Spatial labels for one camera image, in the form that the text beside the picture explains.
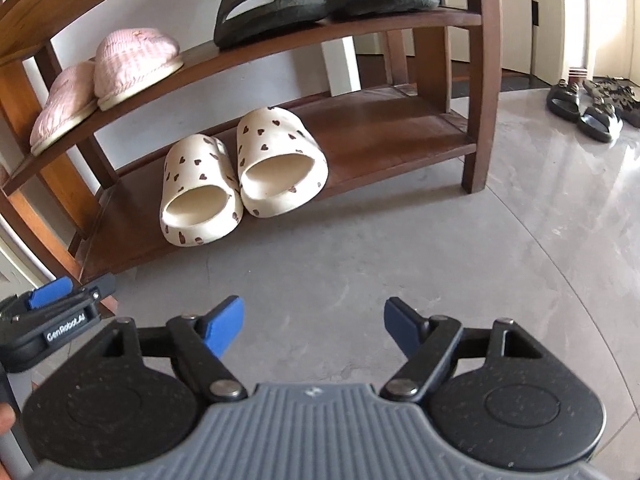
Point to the white panelled door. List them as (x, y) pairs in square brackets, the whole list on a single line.
[(15, 260)]

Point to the brown wooden shoe rack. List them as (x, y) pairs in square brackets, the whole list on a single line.
[(390, 130)]

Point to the person's left hand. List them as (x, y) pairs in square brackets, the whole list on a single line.
[(6, 417)]

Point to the dark patterned sandal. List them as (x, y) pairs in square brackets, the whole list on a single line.
[(607, 91), (631, 107)]

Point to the white heart print slide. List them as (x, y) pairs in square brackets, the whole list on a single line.
[(280, 160), (200, 185)]

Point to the black buckle sandal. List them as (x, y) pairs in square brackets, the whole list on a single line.
[(562, 100), (600, 121)]

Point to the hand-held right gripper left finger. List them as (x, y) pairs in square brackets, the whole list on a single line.
[(225, 327)]

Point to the white plain door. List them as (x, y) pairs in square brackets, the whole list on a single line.
[(550, 10)]

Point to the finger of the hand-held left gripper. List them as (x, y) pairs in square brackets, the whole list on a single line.
[(95, 290), (50, 292)]

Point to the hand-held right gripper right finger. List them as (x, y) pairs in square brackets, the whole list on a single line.
[(402, 325)]

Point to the pink ribbed slipper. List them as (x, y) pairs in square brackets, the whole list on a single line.
[(137, 60), (65, 105)]

